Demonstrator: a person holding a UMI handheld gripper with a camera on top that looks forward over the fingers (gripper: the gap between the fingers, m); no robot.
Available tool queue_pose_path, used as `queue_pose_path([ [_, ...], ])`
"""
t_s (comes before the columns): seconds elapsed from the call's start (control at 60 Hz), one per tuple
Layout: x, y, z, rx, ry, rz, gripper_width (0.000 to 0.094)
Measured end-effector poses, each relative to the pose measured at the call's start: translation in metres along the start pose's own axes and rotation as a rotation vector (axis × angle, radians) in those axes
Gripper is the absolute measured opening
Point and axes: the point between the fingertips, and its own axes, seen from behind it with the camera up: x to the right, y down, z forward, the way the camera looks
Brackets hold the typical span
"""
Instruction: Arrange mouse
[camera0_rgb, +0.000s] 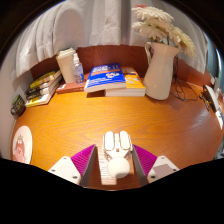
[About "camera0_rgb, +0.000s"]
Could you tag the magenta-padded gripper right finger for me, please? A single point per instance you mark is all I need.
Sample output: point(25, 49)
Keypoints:
point(161, 166)

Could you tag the cream tumbler with lid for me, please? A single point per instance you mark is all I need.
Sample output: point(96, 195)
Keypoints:
point(66, 66)

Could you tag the white flat device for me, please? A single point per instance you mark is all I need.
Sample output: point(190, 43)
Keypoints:
point(211, 98)

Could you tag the pink cartoon mouse pad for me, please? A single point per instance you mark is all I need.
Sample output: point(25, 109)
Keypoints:
point(21, 145)

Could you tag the white paper card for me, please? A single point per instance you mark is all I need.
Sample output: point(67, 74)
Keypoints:
point(220, 119)

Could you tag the white daisy flower bunch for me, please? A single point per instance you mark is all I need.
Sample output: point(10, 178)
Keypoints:
point(160, 25)

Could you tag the red-brown notebook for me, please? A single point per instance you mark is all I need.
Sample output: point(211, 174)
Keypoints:
point(70, 87)

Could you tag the orange cover book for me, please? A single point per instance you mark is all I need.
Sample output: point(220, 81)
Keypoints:
point(135, 83)

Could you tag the white and yellow spine book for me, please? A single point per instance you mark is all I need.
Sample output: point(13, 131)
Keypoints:
point(40, 99)

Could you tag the white computer mouse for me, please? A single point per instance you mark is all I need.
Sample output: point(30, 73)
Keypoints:
point(117, 165)

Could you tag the white pitcher vase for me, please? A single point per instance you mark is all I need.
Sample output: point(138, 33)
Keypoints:
point(160, 73)

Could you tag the white pleated curtain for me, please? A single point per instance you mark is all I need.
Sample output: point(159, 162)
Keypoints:
point(90, 23)

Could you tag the clear spray bottle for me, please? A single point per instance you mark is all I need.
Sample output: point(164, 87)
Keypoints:
point(78, 71)

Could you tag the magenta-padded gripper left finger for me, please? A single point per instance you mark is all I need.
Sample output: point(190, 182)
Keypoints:
point(66, 168)

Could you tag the dark green mug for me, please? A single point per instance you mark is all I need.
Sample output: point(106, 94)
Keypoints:
point(18, 106)

